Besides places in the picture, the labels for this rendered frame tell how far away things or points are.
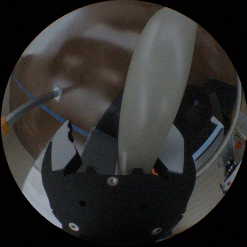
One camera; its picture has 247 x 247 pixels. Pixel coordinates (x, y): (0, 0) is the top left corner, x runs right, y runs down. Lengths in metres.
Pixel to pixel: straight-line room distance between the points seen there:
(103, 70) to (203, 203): 6.67
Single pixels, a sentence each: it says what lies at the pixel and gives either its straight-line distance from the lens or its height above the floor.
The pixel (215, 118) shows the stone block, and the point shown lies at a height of 0.80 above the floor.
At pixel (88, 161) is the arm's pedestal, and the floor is 0.59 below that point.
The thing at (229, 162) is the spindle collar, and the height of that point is 1.07.
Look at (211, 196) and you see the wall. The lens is 5.99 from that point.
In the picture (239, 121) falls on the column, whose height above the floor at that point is 0.87.
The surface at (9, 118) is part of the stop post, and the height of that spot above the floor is 0.95.
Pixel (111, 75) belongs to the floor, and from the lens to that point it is 1.09.
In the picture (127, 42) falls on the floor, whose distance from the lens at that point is 1.21.
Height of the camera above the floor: 1.08
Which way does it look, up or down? 63 degrees down
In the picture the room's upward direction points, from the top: 179 degrees counter-clockwise
